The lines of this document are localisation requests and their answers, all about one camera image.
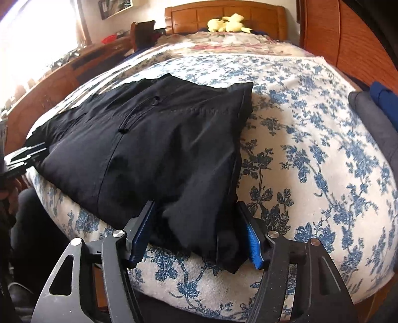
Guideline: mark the black shirt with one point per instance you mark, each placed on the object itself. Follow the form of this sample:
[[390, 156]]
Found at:
[[140, 149]]

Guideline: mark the person's dark shoe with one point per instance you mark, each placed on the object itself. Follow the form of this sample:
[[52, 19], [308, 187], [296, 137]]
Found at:
[[21, 295]]

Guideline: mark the pink floral blanket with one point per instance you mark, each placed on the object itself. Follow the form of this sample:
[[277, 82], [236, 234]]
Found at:
[[242, 42]]

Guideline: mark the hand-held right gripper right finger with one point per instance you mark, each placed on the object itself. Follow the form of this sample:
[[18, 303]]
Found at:
[[253, 246]]

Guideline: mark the dark wooden chair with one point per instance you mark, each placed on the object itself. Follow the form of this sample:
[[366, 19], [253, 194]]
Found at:
[[143, 34]]

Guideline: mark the red bowl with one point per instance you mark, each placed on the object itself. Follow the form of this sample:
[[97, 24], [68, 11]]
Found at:
[[109, 39]]

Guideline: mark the wooden desk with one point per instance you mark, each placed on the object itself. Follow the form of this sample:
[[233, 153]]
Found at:
[[46, 90]]

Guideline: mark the yellow plush toy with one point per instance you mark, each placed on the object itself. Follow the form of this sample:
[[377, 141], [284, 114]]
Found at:
[[228, 24]]

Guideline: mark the person's leg in dark pants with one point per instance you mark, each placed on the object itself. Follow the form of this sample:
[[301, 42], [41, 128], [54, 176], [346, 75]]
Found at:
[[34, 236]]

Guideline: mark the wooden louvred wardrobe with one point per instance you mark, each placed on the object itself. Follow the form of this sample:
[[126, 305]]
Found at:
[[342, 37]]

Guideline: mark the blue folded cloth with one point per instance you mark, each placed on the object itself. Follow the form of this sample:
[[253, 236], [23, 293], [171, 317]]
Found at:
[[385, 96]]

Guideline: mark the blue floral bed sheet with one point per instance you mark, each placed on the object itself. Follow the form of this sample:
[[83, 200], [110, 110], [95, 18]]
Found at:
[[311, 139]]

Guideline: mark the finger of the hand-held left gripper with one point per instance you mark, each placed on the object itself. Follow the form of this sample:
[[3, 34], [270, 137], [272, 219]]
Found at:
[[32, 149], [20, 166]]

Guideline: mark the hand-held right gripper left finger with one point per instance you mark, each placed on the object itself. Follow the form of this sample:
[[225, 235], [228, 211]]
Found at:
[[141, 236]]

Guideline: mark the bright window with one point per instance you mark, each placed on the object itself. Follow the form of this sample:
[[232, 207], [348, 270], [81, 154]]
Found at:
[[34, 40]]

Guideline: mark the wooden headboard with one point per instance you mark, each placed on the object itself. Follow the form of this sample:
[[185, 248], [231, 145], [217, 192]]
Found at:
[[186, 15]]

